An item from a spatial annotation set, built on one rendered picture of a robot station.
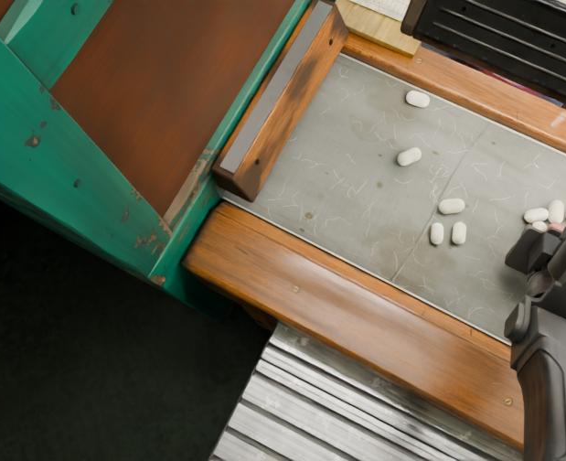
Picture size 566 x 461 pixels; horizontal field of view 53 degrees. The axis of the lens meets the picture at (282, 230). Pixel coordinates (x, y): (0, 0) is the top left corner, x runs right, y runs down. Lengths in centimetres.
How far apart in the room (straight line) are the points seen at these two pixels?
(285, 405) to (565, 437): 45
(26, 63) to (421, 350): 60
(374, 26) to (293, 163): 25
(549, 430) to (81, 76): 47
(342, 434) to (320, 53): 55
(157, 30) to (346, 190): 43
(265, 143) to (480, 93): 34
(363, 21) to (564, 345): 56
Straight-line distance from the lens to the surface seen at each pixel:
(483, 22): 59
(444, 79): 93
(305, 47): 82
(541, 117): 94
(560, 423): 56
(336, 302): 79
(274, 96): 78
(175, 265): 82
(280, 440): 89
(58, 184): 48
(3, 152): 41
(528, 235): 79
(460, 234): 85
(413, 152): 87
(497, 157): 92
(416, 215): 86
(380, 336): 79
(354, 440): 89
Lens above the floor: 155
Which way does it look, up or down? 75 degrees down
